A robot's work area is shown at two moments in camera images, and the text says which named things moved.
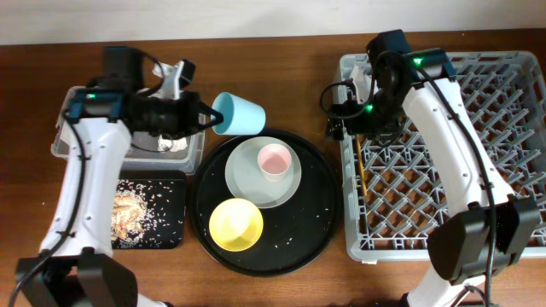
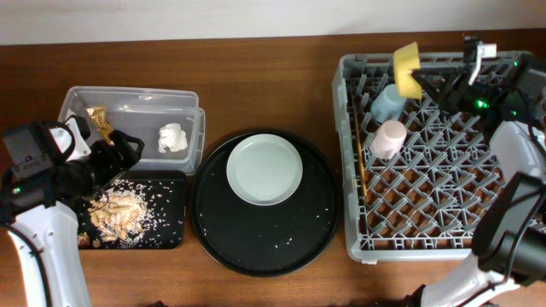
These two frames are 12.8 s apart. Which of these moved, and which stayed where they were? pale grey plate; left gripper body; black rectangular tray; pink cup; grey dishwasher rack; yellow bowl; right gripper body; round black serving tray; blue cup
Moved: pink cup; blue cup; yellow bowl; right gripper body; left gripper body
Stayed: round black serving tray; pale grey plate; grey dishwasher rack; black rectangular tray
